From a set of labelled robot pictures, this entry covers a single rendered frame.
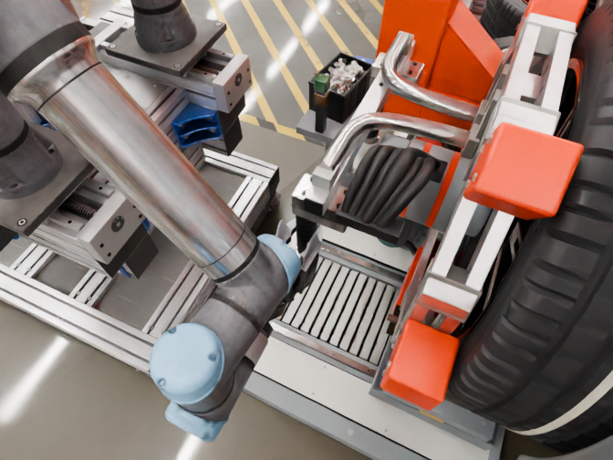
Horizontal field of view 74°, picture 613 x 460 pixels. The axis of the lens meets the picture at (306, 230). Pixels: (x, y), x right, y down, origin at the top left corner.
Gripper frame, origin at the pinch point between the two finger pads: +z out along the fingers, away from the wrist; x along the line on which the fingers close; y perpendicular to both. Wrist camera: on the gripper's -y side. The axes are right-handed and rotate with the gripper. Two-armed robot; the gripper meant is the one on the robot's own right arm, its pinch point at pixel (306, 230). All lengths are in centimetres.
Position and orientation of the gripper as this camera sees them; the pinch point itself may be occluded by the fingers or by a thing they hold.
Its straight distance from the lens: 71.3
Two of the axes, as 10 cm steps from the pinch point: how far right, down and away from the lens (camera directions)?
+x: -9.0, -3.6, 2.3
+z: 4.3, -7.6, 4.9
